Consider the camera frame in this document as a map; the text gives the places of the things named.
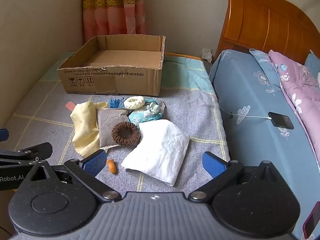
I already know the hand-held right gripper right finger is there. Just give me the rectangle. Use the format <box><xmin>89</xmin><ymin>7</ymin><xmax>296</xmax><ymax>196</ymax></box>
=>
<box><xmin>189</xmin><ymin>151</ymin><xmax>285</xmax><ymax>202</ymax></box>

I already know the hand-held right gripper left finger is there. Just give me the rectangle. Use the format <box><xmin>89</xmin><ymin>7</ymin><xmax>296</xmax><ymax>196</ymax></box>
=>
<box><xmin>15</xmin><ymin>149</ymin><xmax>122</xmax><ymax>202</ymax></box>

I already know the brown hair scrunchie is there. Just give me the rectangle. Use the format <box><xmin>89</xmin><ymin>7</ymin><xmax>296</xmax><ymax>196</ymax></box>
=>
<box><xmin>111</xmin><ymin>121</ymin><xmax>142</xmax><ymax>146</ymax></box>

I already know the pale yellow cloth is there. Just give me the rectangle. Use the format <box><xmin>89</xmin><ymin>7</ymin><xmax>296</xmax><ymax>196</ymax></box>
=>
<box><xmin>70</xmin><ymin>101</ymin><xmax>110</xmax><ymax>158</ymax></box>

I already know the white cloth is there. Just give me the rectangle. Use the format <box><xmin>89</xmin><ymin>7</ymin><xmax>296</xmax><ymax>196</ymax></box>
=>
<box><xmin>121</xmin><ymin>119</ymin><xmax>190</xmax><ymax>187</ymax></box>

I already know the blue toy figure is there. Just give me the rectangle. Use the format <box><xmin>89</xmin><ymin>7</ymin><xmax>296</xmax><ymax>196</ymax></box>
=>
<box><xmin>127</xmin><ymin>109</ymin><xmax>163</xmax><ymax>126</ymax></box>

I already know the brown cardboard box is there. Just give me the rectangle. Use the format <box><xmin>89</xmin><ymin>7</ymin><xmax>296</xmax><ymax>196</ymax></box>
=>
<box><xmin>57</xmin><ymin>35</ymin><xmax>166</xmax><ymax>97</ymax></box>

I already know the small orange object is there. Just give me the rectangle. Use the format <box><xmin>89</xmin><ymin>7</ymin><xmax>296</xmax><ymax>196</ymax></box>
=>
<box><xmin>106</xmin><ymin>159</ymin><xmax>117</xmax><ymax>175</ymax></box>

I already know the grey fabric pouch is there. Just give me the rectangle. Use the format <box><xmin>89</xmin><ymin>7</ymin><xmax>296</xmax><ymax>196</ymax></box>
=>
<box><xmin>96</xmin><ymin>108</ymin><xmax>130</xmax><ymax>150</ymax></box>

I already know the blue tassel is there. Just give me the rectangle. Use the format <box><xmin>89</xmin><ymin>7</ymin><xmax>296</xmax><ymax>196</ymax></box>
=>
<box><xmin>108</xmin><ymin>98</ymin><xmax>128</xmax><ymax>109</ymax></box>

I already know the checked blanket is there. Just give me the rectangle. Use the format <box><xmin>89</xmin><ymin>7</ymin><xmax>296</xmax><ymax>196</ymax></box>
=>
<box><xmin>5</xmin><ymin>51</ymin><xmax>230</xmax><ymax>198</ymax></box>

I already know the white hair scrunchie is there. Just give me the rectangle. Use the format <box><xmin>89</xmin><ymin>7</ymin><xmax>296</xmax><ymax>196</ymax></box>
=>
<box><xmin>124</xmin><ymin>96</ymin><xmax>145</xmax><ymax>110</ymax></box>

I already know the black smartphone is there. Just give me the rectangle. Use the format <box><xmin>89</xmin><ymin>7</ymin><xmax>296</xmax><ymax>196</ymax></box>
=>
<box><xmin>268</xmin><ymin>112</ymin><xmax>294</xmax><ymax>130</ymax></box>

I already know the blue floral bed sheet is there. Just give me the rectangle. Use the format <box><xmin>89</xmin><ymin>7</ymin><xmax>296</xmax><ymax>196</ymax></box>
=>
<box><xmin>209</xmin><ymin>49</ymin><xmax>320</xmax><ymax>240</ymax></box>

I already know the blue floral pillow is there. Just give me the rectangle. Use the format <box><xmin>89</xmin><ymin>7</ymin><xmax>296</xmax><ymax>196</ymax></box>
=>
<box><xmin>249</xmin><ymin>48</ymin><xmax>284</xmax><ymax>95</ymax></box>

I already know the purple floral quilt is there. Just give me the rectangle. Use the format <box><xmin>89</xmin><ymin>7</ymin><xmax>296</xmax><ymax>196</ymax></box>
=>
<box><xmin>268</xmin><ymin>50</ymin><xmax>320</xmax><ymax>170</ymax></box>

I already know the pink smartphone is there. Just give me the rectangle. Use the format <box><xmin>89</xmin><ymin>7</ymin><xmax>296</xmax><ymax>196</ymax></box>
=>
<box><xmin>302</xmin><ymin>201</ymin><xmax>320</xmax><ymax>240</ymax></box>

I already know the plain blue pillow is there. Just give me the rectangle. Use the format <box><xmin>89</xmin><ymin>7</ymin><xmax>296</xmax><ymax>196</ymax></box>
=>
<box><xmin>304</xmin><ymin>49</ymin><xmax>320</xmax><ymax>77</ymax></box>

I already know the pink patterned curtain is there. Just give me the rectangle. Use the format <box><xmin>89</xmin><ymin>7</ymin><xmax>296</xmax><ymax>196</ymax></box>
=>
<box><xmin>82</xmin><ymin>0</ymin><xmax>147</xmax><ymax>44</ymax></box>

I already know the wooden headboard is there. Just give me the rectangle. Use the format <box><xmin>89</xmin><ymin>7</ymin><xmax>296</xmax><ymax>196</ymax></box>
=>
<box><xmin>215</xmin><ymin>0</ymin><xmax>320</xmax><ymax>64</ymax></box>

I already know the white charging cable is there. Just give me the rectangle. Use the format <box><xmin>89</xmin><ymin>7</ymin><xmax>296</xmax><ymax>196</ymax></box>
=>
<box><xmin>219</xmin><ymin>105</ymin><xmax>273</xmax><ymax>120</ymax></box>

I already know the grey-blue fluffy hair tie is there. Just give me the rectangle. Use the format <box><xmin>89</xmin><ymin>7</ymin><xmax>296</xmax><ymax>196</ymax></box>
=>
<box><xmin>144</xmin><ymin>103</ymin><xmax>161</xmax><ymax>118</ymax></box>

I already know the white wall socket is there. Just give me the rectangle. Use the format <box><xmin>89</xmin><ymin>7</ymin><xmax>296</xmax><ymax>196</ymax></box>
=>
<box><xmin>201</xmin><ymin>47</ymin><xmax>213</xmax><ymax>63</ymax></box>

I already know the wooden cot frame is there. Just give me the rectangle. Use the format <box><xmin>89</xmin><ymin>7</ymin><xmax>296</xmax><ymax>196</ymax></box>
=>
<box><xmin>164</xmin><ymin>52</ymin><xmax>202</xmax><ymax>61</ymax></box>

